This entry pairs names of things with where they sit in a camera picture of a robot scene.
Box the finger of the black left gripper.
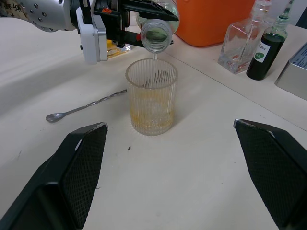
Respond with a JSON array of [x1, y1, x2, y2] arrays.
[[124, 31, 146, 48], [120, 0, 180, 22]]

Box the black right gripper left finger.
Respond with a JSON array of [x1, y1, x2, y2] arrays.
[[0, 121, 109, 230]]

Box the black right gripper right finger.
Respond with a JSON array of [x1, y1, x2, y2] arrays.
[[233, 118, 307, 230]]

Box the square glass bottle orange liquid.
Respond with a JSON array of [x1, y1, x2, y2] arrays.
[[106, 39, 132, 60]]

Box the green juice plastic bottle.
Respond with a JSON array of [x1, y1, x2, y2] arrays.
[[136, 0, 180, 54]]

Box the long twisted metal spoon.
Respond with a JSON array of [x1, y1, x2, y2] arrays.
[[45, 89, 128, 124]]

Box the small clear square bottle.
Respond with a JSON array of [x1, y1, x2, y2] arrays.
[[217, 0, 273, 75]]

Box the dark green colouring bottle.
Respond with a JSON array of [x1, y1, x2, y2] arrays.
[[246, 0, 296, 81]]

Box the orange plastic bin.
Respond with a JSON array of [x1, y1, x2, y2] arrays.
[[174, 0, 256, 47]]

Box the grey metal box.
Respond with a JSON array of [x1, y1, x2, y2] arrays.
[[274, 42, 307, 101]]

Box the brown box with print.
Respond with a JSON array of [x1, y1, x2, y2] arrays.
[[0, 0, 27, 19]]

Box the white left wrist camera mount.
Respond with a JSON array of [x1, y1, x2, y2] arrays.
[[76, 6, 108, 65]]

